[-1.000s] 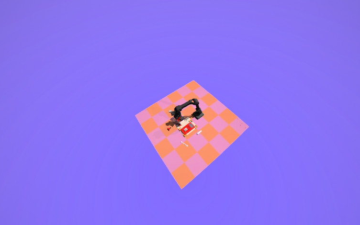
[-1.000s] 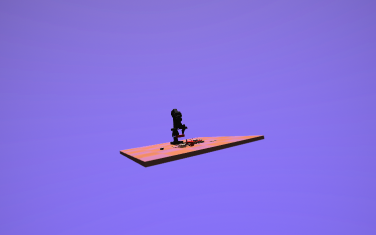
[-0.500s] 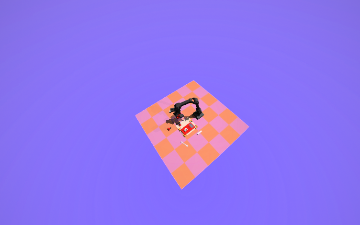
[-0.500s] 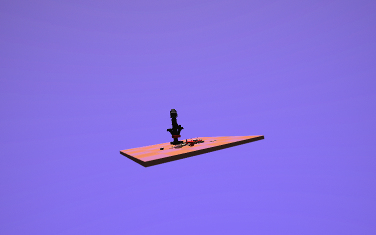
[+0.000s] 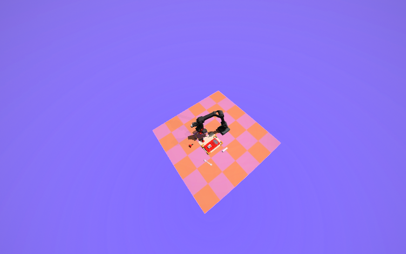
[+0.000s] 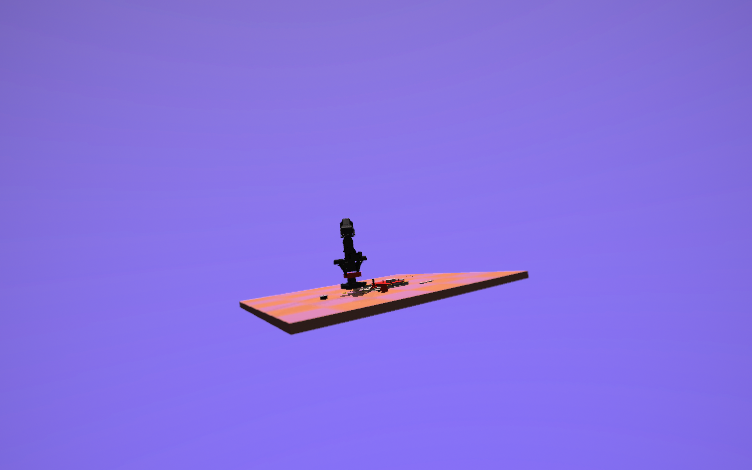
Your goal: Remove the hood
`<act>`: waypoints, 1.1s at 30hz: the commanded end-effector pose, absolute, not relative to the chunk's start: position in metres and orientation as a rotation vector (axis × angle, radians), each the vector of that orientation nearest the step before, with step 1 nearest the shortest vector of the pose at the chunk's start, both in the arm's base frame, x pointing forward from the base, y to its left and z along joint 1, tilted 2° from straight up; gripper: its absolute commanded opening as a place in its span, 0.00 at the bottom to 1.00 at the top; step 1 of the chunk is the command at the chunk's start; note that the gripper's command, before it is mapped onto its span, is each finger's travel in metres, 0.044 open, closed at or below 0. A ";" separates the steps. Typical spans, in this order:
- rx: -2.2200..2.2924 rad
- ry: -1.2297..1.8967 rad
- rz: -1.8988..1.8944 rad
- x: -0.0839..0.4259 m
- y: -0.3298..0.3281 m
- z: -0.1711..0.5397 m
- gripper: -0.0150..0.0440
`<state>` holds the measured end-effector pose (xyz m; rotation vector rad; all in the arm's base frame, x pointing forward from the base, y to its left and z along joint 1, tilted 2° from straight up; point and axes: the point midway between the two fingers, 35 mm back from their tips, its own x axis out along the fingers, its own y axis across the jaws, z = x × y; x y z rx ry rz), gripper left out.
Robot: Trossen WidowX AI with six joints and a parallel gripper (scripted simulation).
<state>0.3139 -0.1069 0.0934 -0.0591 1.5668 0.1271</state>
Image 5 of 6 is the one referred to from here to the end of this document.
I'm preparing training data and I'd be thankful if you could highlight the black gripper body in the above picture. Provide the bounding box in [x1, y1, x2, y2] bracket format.
[199, 125, 207, 134]

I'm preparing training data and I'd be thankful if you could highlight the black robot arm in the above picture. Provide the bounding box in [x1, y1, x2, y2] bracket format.
[192, 110, 228, 132]

